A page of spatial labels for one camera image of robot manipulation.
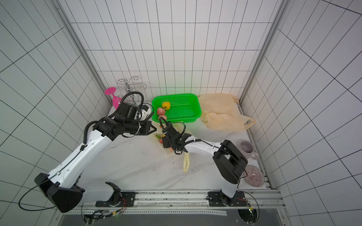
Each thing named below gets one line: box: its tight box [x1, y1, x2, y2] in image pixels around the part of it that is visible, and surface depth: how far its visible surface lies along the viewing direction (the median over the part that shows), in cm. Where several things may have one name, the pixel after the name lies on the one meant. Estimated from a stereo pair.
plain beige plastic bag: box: [198, 93, 256, 132], surface depth 106 cm
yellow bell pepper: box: [162, 101, 171, 111], surface depth 112 cm
